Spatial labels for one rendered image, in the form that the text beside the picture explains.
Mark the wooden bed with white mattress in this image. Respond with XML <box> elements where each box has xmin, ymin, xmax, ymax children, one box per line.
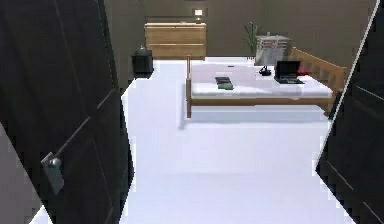
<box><xmin>185</xmin><ymin>47</ymin><xmax>348</xmax><ymax>120</ymax></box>

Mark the black bin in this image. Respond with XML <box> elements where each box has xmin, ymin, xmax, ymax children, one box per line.
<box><xmin>131</xmin><ymin>45</ymin><xmax>155</xmax><ymax>76</ymax></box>

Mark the wooden chest of drawers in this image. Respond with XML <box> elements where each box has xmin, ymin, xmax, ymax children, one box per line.
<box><xmin>144</xmin><ymin>21</ymin><xmax>208</xmax><ymax>61</ymax></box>

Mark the green house plant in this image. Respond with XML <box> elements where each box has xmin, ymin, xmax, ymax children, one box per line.
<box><xmin>242</xmin><ymin>21</ymin><xmax>263</xmax><ymax>60</ymax></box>

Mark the grey white box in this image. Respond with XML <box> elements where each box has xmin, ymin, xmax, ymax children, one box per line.
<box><xmin>254</xmin><ymin>32</ymin><xmax>293</xmax><ymax>67</ymax></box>

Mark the black laptop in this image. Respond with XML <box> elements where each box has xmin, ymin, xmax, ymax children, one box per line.
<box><xmin>273</xmin><ymin>60</ymin><xmax>306</xmax><ymax>85</ymax></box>

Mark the dark room door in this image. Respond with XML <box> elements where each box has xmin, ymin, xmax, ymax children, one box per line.
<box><xmin>0</xmin><ymin>0</ymin><xmax>135</xmax><ymax>224</ymax></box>

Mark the dark door panel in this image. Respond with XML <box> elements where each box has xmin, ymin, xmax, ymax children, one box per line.
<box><xmin>315</xmin><ymin>0</ymin><xmax>384</xmax><ymax>224</ymax></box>

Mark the grey door handle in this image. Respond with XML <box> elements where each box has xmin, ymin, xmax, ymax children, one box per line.
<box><xmin>40</xmin><ymin>151</ymin><xmax>66</xmax><ymax>196</ymax></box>

